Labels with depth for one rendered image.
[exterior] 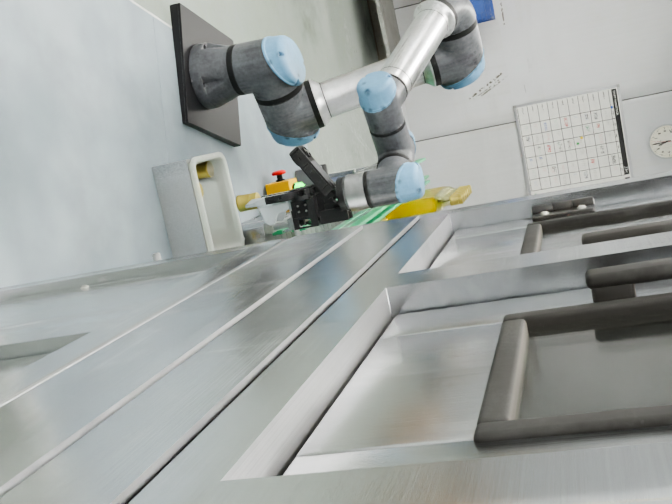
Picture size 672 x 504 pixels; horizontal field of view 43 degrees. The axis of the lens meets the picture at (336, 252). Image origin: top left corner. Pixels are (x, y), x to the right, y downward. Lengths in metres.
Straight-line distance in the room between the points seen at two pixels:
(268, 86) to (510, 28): 5.92
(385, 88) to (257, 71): 0.39
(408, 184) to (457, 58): 0.45
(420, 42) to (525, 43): 5.96
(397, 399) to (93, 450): 0.14
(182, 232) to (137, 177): 0.15
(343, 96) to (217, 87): 0.29
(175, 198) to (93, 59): 0.31
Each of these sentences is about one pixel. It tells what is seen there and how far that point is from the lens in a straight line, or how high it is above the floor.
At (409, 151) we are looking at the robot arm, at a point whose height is 1.25.
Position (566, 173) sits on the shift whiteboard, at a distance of 7.76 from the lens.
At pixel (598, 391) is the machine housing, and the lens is 0.38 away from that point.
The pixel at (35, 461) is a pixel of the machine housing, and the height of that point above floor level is 1.33.
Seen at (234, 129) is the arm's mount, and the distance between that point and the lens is 2.14.
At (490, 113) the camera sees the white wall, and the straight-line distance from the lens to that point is 7.76.
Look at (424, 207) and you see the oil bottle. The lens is 3.01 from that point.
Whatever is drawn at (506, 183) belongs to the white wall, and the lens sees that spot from 7.80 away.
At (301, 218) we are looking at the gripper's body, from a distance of 1.70.
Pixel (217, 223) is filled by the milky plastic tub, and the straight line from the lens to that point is 1.88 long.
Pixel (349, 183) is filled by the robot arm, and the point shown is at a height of 1.13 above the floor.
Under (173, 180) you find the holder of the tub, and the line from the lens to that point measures 1.74.
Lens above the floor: 1.57
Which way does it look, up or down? 17 degrees down
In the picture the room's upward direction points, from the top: 81 degrees clockwise
